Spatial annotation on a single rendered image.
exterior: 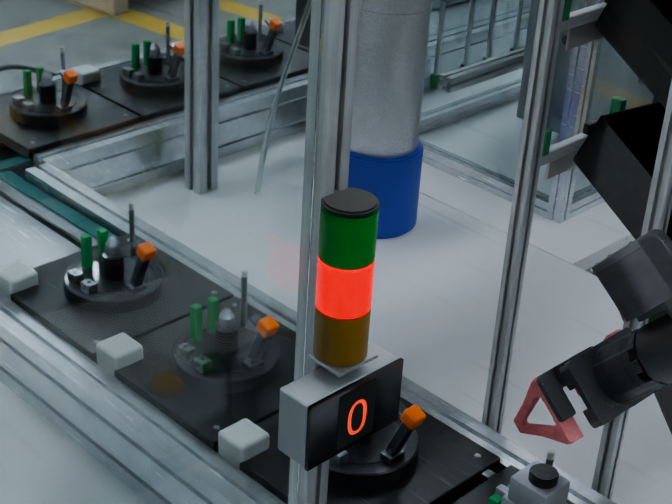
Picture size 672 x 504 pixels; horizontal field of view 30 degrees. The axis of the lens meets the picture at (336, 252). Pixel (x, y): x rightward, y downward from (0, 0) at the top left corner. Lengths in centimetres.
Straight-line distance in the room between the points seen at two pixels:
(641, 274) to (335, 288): 27
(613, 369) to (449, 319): 83
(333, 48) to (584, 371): 38
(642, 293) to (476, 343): 83
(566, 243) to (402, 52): 46
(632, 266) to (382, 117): 104
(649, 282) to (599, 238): 117
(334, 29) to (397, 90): 107
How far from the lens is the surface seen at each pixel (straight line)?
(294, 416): 113
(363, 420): 118
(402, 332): 193
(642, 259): 112
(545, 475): 130
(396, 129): 211
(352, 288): 108
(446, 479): 148
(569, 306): 206
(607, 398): 118
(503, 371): 157
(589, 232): 230
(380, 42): 205
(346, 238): 106
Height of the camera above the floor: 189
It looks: 29 degrees down
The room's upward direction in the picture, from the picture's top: 4 degrees clockwise
